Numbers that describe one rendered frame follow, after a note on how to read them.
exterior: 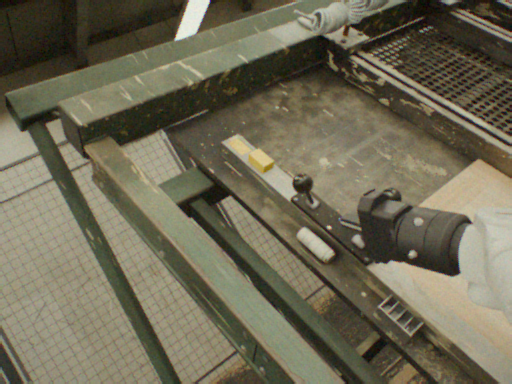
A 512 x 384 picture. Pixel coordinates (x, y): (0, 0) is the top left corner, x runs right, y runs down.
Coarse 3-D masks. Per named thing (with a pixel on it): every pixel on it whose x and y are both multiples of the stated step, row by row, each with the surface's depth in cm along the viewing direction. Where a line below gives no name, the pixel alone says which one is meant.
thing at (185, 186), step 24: (456, 48) 162; (192, 168) 108; (168, 192) 102; (192, 192) 102; (216, 192) 107; (192, 216) 104; (216, 216) 101; (216, 240) 100; (240, 240) 97; (240, 264) 96; (264, 264) 93; (264, 288) 92; (288, 288) 90; (288, 312) 89; (312, 312) 87; (312, 336) 86; (336, 336) 84; (336, 360) 83; (360, 360) 81
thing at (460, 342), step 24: (240, 168) 102; (264, 192) 99; (288, 192) 95; (360, 264) 85; (384, 264) 85; (384, 288) 82; (408, 288) 82; (432, 312) 79; (432, 336) 78; (456, 336) 76; (480, 336) 77; (456, 360) 77; (480, 360) 74; (504, 360) 74
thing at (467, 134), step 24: (360, 0) 122; (336, 48) 131; (360, 48) 131; (336, 72) 135; (360, 72) 128; (384, 72) 127; (384, 96) 125; (408, 96) 120; (432, 96) 119; (432, 120) 117; (456, 120) 113; (480, 120) 114; (456, 144) 115; (480, 144) 110; (504, 144) 108; (504, 168) 109
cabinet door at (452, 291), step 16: (480, 160) 112; (464, 176) 107; (480, 176) 108; (496, 176) 108; (448, 192) 103; (464, 192) 103; (480, 192) 104; (496, 192) 105; (432, 208) 99; (448, 208) 99; (464, 208) 100; (416, 272) 87; (432, 272) 87; (432, 288) 85; (448, 288) 85; (464, 288) 86; (448, 304) 83; (464, 304) 83; (464, 320) 81; (480, 320) 81; (496, 320) 82; (496, 336) 79
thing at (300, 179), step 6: (300, 174) 82; (306, 174) 82; (294, 180) 82; (300, 180) 81; (306, 180) 81; (312, 180) 82; (294, 186) 82; (300, 186) 81; (306, 186) 81; (312, 186) 82; (300, 192) 82; (306, 192) 82; (312, 198) 89; (306, 204) 92; (312, 204) 91; (318, 204) 91
